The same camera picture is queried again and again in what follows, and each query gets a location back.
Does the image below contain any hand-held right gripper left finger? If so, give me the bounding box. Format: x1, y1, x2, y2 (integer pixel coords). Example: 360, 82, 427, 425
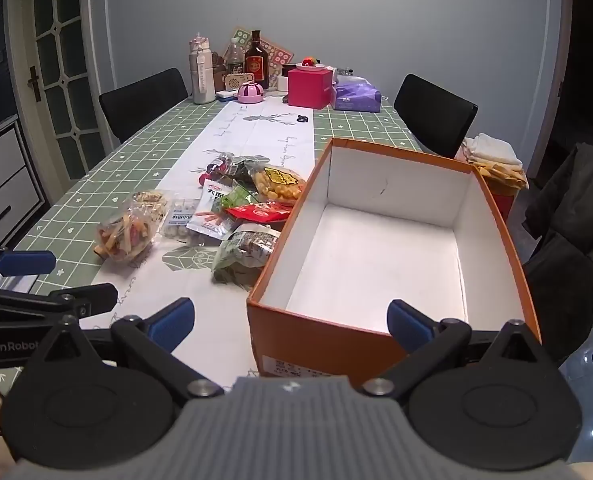
24, 297, 224, 399

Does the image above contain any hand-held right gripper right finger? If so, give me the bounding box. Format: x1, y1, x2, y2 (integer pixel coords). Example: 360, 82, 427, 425
363, 299, 560, 398

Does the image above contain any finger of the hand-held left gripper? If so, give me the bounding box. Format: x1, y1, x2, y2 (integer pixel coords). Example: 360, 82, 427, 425
0, 247, 56, 277
0, 283, 118, 328

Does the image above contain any dried fruit chips bag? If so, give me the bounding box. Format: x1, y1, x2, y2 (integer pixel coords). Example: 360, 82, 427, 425
95, 189, 172, 266

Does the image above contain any orange cardboard box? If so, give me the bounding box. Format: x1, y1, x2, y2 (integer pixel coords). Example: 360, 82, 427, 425
246, 137, 542, 386

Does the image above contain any green nut bag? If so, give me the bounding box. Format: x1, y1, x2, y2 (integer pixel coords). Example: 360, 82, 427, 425
211, 224, 283, 286

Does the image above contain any white candy balls packet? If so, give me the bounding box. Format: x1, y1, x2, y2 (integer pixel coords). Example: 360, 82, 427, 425
160, 197, 200, 241

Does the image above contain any white spicy strip packet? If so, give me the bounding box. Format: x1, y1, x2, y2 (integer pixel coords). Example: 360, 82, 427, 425
186, 180, 237, 241

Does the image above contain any red snack packet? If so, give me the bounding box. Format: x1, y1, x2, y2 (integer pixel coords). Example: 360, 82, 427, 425
225, 200, 297, 226

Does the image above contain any green raisin packet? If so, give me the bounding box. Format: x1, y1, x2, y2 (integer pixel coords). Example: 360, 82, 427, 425
211, 185, 260, 213

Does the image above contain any dark red candy packet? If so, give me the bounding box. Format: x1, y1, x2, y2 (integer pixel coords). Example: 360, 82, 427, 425
199, 156, 233, 186

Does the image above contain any yellow corn puffs bag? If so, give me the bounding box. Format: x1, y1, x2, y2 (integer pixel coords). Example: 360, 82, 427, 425
244, 160, 308, 206

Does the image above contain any white drawer cabinet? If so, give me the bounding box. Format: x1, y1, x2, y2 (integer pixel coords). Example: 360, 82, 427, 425
0, 114, 44, 248

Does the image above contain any red stool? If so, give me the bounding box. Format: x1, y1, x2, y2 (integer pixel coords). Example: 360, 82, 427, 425
484, 175, 517, 223

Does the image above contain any black jacket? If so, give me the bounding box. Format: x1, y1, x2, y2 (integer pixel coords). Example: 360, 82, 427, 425
521, 142, 593, 366

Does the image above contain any stack of folded cloths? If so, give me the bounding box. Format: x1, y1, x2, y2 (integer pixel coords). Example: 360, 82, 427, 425
459, 132, 530, 190

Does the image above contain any black chair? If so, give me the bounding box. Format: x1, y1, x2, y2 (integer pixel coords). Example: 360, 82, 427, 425
99, 67, 190, 146
394, 74, 479, 158

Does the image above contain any glass panel door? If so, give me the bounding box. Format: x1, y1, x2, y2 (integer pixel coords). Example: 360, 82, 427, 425
4, 0, 114, 181

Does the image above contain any purple tissue pack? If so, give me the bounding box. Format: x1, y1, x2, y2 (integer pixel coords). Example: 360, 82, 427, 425
331, 82, 382, 112

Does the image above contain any white thermos bottle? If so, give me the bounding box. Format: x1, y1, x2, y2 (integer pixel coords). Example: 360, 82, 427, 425
189, 34, 214, 105

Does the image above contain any pink round container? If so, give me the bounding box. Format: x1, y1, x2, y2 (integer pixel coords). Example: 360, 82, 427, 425
237, 81, 266, 105

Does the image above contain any beige small radio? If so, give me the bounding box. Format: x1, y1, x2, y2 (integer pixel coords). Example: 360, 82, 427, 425
225, 72, 255, 92

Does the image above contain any brown ornament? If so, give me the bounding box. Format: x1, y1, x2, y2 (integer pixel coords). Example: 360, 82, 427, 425
211, 52, 227, 91

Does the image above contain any clear plastic container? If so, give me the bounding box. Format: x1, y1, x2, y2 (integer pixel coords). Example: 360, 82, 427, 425
333, 65, 370, 86

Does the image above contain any pink gift box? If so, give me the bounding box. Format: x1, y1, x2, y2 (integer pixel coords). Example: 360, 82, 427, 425
287, 67, 333, 110

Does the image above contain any clear plastic bottle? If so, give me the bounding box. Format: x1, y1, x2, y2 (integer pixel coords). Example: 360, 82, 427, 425
225, 37, 244, 76

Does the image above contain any dark brown liquor bottle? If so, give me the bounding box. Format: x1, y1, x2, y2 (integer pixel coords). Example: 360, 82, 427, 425
244, 30, 270, 90

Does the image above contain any dotted patterned board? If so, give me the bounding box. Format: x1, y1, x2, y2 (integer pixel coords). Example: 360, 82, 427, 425
226, 27, 294, 91

